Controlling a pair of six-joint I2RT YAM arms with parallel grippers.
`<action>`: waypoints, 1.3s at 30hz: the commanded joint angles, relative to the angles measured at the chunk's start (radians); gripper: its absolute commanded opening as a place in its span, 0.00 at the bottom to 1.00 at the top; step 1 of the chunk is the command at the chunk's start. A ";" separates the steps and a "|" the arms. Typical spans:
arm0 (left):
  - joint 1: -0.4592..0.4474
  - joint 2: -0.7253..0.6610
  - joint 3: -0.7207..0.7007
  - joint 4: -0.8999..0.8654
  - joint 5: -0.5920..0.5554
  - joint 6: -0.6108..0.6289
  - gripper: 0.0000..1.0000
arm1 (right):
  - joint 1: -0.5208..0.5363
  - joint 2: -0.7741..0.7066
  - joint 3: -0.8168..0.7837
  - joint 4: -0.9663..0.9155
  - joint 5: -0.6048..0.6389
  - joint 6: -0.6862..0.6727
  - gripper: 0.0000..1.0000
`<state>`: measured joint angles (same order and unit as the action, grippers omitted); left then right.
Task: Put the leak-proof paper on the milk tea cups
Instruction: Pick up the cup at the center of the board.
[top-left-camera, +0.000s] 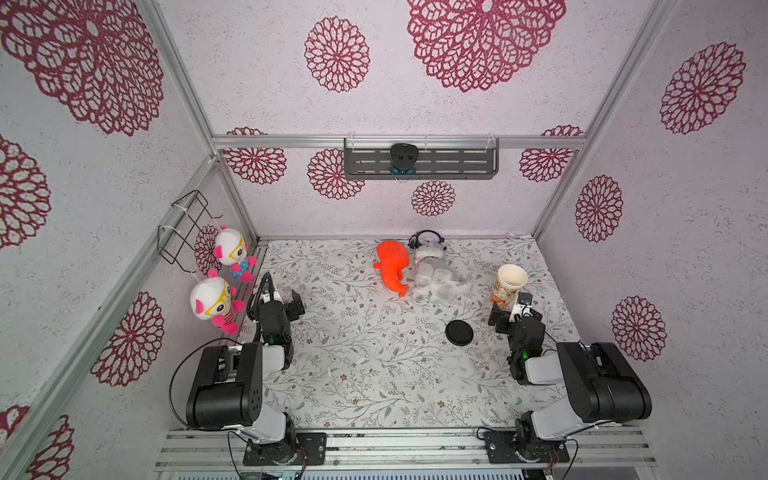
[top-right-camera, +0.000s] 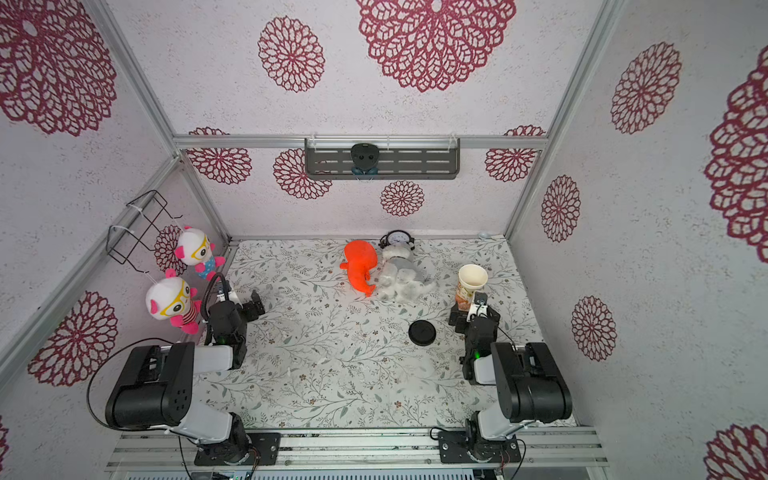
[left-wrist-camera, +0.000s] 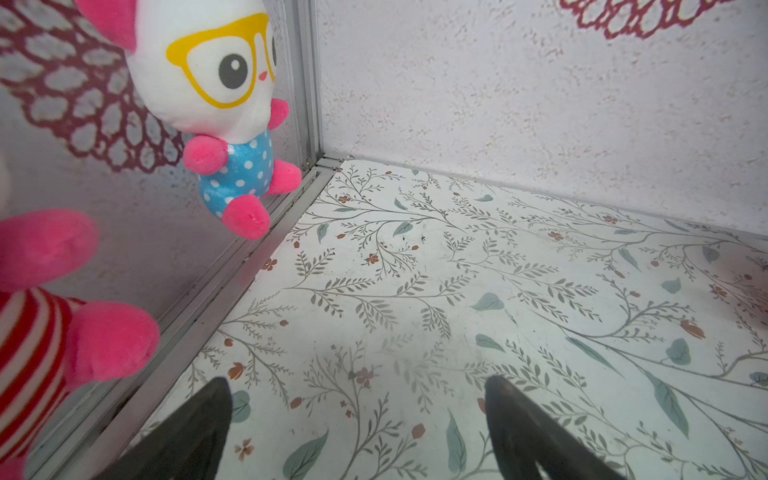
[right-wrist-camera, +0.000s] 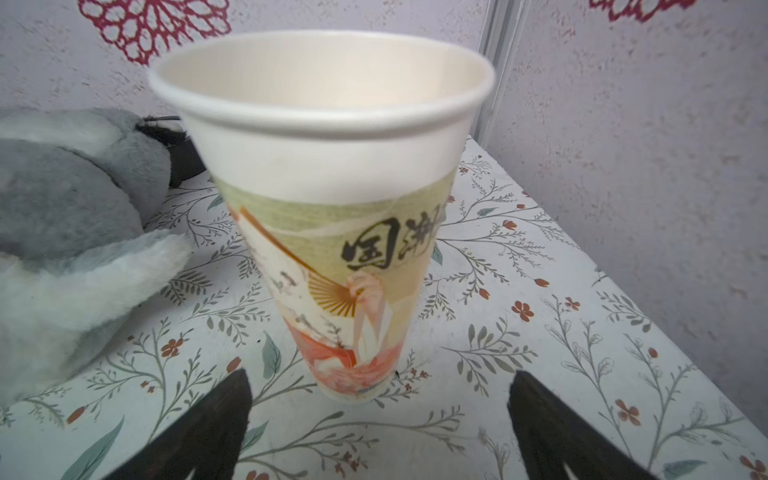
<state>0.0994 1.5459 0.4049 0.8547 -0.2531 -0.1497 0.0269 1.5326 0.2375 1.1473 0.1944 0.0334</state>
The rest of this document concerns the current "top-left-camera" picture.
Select black cup lid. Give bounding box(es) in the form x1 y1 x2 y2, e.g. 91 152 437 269
445 320 474 347

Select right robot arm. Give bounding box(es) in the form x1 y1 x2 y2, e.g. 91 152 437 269
487 305 652 462

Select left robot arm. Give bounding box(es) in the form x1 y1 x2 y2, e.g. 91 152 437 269
183 272 305 463

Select upper pink white doll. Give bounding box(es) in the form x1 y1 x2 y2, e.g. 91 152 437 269
213 227 257 282

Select pink white doll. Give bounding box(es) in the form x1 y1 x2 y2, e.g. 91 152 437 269
189 269 245 335
213 227 257 282

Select lower pink white doll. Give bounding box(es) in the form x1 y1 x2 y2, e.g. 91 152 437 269
189 269 245 335

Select white grey plush rabbit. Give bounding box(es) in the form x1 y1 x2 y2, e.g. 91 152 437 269
412 242 472 304

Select small alarm clock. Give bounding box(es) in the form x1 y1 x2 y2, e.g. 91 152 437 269
408 230 445 250

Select black object on shelf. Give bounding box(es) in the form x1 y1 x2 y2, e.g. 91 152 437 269
389 143 419 176

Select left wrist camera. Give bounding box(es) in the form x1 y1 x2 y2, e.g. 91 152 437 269
260 287 283 304

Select black wire basket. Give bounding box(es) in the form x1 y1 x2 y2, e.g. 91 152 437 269
156 190 221 275

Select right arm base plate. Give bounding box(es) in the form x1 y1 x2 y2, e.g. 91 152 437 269
478 429 570 464

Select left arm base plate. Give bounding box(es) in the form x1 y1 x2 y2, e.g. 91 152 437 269
243 432 328 467

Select grey metal wall shelf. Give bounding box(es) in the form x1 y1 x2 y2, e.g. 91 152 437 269
342 139 499 181

